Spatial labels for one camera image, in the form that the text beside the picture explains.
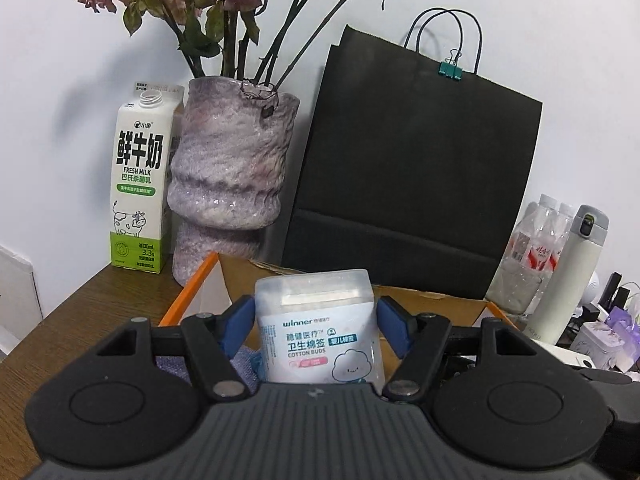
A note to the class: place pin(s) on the clear cotton bud box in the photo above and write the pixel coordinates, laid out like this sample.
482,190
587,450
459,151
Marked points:
315,330

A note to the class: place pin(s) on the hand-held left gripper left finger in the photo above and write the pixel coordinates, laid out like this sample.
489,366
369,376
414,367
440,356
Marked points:
240,325

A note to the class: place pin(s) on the green binder clip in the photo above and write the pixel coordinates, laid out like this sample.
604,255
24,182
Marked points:
450,71

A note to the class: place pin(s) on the black paper bag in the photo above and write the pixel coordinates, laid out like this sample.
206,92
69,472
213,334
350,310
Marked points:
410,160

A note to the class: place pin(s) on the white and green milk carton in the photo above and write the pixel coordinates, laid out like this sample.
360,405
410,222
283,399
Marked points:
140,175

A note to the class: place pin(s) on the white thermos flask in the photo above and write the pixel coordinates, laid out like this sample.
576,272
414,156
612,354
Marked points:
565,285

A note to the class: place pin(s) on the purple cloth bag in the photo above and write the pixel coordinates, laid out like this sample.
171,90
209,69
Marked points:
170,366

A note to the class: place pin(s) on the white power bank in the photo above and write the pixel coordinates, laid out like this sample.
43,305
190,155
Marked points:
580,361

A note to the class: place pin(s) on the clear water bottle red label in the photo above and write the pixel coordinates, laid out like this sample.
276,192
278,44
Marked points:
564,220
537,240

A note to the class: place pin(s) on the white round speaker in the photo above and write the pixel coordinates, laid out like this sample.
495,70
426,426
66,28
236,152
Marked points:
592,287

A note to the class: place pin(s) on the purple textured vase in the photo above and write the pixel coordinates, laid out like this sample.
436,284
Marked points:
225,175

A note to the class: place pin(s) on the black charger adapter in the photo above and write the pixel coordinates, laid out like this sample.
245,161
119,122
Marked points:
611,287

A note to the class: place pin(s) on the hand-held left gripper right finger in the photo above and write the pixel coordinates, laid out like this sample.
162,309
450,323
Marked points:
395,325

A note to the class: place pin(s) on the wooden desktop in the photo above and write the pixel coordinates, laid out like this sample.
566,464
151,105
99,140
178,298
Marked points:
75,320

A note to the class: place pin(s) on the clear glass cup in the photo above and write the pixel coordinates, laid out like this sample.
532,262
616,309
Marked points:
515,290

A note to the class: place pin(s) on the red cardboard box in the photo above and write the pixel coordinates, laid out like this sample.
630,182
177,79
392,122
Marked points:
240,280

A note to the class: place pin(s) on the white printed tin box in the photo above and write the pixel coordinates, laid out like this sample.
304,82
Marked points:
595,345

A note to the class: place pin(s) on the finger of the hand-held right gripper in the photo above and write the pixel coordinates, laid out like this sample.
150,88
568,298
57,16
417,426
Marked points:
612,378

